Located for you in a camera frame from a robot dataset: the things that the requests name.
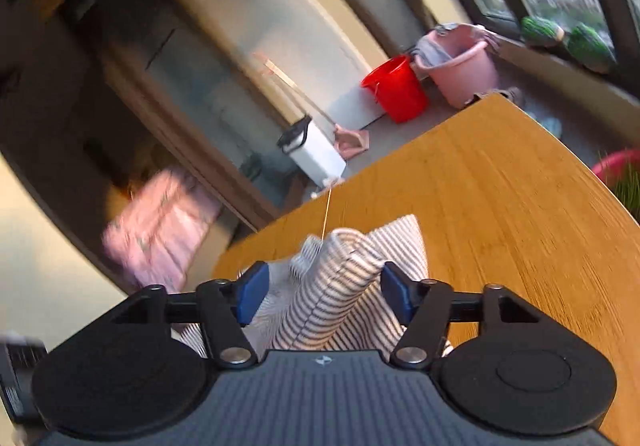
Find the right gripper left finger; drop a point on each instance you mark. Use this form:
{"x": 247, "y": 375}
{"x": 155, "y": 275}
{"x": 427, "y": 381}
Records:
{"x": 143, "y": 366}

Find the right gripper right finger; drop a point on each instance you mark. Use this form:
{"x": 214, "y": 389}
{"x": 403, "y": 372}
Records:
{"x": 497, "y": 359}

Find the striped grey knit garment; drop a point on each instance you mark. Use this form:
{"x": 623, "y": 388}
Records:
{"x": 328, "y": 296}

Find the bed with pink cover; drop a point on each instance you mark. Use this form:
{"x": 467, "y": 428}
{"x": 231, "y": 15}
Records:
{"x": 155, "y": 238}

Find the red basket with grass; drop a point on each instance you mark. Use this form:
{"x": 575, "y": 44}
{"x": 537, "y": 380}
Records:
{"x": 620, "y": 173}

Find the pink dustpan with broom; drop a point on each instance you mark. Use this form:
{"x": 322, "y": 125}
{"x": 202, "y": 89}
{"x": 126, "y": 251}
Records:
{"x": 348, "y": 143}

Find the white bin black lid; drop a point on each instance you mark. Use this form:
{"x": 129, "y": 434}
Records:
{"x": 312, "y": 151}

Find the pink plastic basin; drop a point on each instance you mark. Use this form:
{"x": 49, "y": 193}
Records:
{"x": 470, "y": 69}

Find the red plastic bucket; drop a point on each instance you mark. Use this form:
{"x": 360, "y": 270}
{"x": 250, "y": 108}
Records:
{"x": 395, "y": 86}

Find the green shoe near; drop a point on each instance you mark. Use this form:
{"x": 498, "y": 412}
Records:
{"x": 587, "y": 47}

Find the green shoe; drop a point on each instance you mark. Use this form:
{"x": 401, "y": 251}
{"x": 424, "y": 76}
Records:
{"x": 541, "y": 32}
{"x": 587, "y": 47}

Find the grey cloth on basin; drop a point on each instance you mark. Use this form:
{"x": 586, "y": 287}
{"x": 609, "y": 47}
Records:
{"x": 429, "y": 53}

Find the green shoe far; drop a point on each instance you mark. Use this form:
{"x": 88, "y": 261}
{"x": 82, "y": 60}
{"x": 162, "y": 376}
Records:
{"x": 541, "y": 32}

